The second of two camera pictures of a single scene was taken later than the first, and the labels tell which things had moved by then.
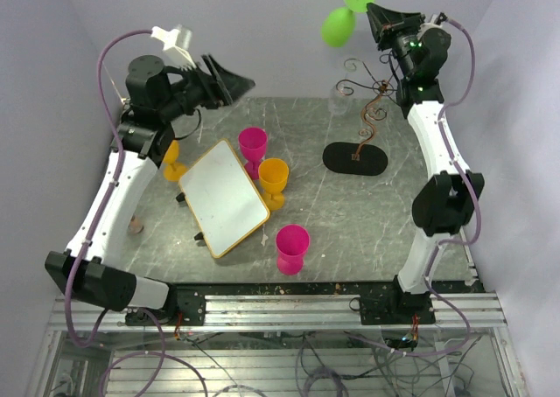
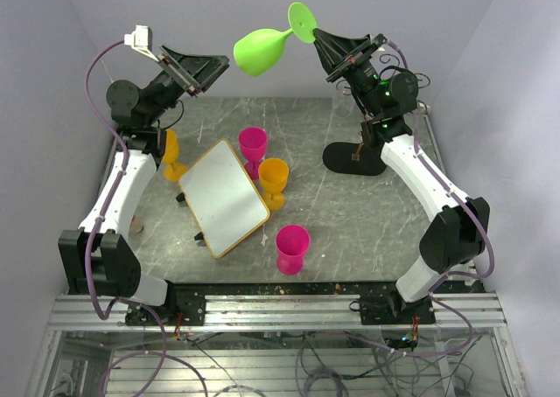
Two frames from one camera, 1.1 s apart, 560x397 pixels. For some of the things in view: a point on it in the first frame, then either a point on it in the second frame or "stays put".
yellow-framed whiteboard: (221, 197) stays put
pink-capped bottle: (136, 225) stays put
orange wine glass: (173, 170) stays put
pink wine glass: (253, 142) stays put
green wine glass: (338, 25) -> (260, 52)
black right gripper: (387, 24) -> (332, 50)
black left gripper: (222, 86) -> (192, 73)
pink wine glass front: (291, 243) stays put
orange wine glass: (273, 174) stays put
